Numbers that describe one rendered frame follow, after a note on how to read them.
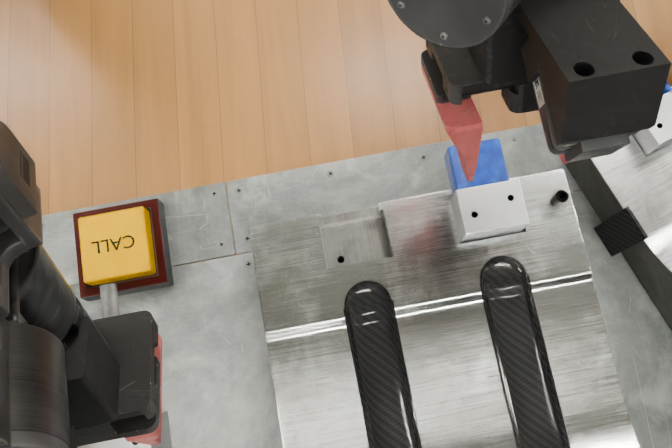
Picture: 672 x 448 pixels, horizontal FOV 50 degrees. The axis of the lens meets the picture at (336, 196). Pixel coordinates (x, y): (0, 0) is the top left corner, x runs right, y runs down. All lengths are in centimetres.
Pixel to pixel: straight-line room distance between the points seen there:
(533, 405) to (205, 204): 34
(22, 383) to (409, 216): 35
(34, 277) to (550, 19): 26
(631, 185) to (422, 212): 19
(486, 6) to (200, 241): 44
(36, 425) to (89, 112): 48
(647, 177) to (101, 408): 48
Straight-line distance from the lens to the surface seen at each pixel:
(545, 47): 33
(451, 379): 58
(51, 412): 33
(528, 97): 41
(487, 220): 56
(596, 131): 33
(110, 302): 54
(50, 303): 38
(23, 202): 32
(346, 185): 68
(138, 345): 44
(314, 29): 75
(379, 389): 58
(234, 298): 67
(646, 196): 67
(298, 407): 57
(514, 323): 59
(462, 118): 41
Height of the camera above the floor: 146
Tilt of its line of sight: 75 degrees down
